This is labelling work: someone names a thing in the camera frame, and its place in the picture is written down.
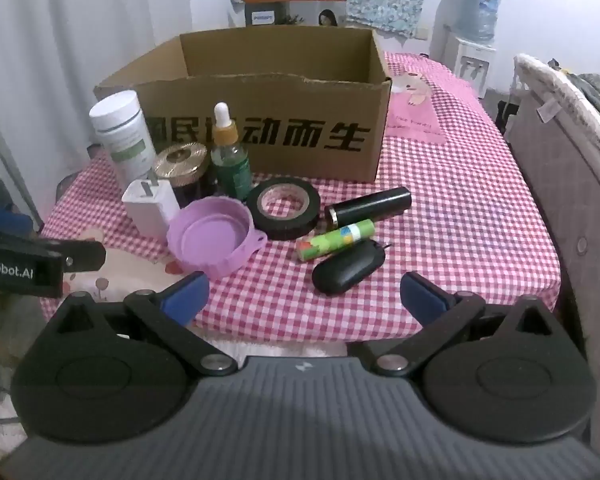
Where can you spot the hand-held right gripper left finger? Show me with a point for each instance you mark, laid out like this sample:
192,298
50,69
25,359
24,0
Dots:
187,295

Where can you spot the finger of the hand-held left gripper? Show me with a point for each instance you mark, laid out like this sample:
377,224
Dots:
85,257
5,221

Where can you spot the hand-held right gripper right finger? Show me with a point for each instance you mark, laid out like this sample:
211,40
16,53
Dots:
420,295

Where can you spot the black computer mouse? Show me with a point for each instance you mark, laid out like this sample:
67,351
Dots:
347,270

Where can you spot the white charger plug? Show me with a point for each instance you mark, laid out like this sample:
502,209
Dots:
147,210

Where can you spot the green patterned bag roll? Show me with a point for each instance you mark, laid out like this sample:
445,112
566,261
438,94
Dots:
335,240

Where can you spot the black cylindrical tube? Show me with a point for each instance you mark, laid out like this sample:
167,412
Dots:
370,205

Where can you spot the black tape roll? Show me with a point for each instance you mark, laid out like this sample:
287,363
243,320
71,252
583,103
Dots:
280,232

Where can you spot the green glass dropper bottle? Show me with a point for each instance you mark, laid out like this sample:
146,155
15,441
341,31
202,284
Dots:
232,170

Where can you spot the white supplement bottle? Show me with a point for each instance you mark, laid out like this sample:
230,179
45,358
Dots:
122,130

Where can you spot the dark jar with gold lid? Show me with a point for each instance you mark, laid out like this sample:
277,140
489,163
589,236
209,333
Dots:
180,160

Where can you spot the brown cardboard box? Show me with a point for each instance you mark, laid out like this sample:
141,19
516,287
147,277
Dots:
305,110

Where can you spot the grey upholstered bed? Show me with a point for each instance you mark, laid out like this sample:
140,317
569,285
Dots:
555,210

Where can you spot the white curtain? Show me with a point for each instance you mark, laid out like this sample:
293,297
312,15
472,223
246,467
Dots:
80,35

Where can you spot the white water dispenser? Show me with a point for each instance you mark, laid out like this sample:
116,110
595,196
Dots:
467,65

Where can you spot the grey bed with white blanket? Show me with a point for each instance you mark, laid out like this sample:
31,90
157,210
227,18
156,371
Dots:
555,90

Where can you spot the grey cloth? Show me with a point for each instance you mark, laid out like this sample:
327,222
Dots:
597,92

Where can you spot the blue water jug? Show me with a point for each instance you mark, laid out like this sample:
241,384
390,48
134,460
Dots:
475,7

